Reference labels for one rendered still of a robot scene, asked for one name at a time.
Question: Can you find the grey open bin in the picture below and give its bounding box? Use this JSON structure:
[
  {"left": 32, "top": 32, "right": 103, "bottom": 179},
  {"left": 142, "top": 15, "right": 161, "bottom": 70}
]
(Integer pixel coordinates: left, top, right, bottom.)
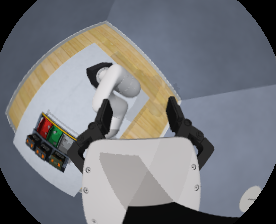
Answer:
[{"left": 57, "top": 133, "right": 74, "bottom": 155}]

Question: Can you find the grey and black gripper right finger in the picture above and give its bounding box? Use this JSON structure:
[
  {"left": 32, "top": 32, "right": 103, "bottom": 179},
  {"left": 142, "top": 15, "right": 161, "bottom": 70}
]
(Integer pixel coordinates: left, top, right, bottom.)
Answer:
[{"left": 166, "top": 96, "right": 214, "bottom": 171}]

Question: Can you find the red bin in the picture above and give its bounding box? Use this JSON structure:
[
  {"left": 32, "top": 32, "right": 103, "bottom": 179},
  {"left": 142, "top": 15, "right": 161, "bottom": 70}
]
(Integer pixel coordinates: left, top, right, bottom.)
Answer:
[{"left": 37, "top": 117, "right": 53, "bottom": 139}]

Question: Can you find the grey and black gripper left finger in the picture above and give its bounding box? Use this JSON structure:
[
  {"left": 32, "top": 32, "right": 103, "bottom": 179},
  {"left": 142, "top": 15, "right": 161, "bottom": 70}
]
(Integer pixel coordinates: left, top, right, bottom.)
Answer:
[{"left": 67, "top": 99, "right": 113, "bottom": 174}]

